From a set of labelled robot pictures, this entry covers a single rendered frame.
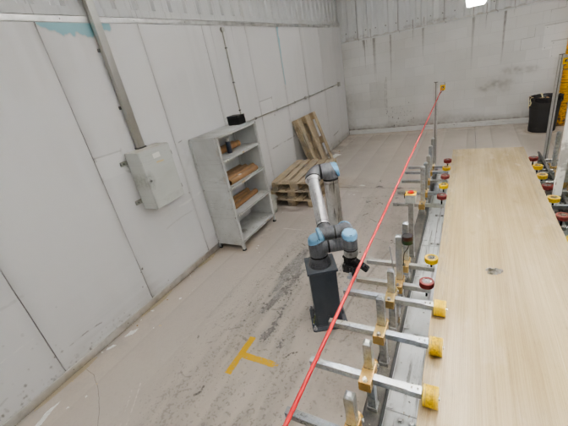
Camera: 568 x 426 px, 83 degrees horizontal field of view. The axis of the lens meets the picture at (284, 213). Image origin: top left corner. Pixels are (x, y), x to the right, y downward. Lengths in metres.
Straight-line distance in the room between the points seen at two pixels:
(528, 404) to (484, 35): 8.37
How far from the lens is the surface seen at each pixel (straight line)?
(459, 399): 1.57
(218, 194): 4.21
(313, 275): 2.71
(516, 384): 1.68
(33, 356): 3.50
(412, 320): 2.23
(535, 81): 9.48
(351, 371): 1.54
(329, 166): 2.44
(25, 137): 3.24
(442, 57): 9.33
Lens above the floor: 2.16
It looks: 24 degrees down
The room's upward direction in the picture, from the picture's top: 11 degrees counter-clockwise
